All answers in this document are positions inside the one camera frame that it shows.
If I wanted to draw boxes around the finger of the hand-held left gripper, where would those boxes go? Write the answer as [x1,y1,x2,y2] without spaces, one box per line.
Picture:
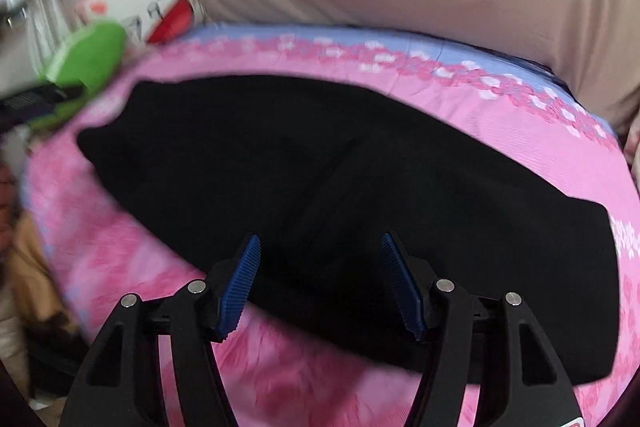
[0,84,83,128]

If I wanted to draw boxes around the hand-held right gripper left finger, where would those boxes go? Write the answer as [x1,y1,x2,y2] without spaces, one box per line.
[60,234,262,427]

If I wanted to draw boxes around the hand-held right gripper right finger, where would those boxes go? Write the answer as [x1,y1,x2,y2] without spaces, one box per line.
[380,231,583,427]

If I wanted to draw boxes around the black pants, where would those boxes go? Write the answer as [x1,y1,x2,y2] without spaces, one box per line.
[76,74,621,385]

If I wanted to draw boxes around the pink floral blanket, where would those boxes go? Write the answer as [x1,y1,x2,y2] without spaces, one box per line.
[22,23,640,427]

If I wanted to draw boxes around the beige cloth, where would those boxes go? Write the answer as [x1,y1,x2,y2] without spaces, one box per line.
[0,207,83,408]

